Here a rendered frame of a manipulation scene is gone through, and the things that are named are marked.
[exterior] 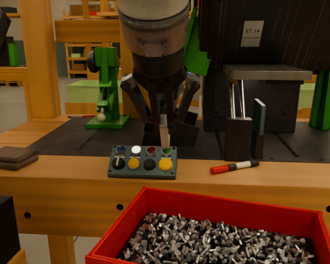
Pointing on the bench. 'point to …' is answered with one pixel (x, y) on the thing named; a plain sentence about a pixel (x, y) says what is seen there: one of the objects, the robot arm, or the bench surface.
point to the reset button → (133, 163)
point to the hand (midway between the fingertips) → (165, 131)
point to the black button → (149, 163)
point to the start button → (165, 164)
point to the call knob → (118, 162)
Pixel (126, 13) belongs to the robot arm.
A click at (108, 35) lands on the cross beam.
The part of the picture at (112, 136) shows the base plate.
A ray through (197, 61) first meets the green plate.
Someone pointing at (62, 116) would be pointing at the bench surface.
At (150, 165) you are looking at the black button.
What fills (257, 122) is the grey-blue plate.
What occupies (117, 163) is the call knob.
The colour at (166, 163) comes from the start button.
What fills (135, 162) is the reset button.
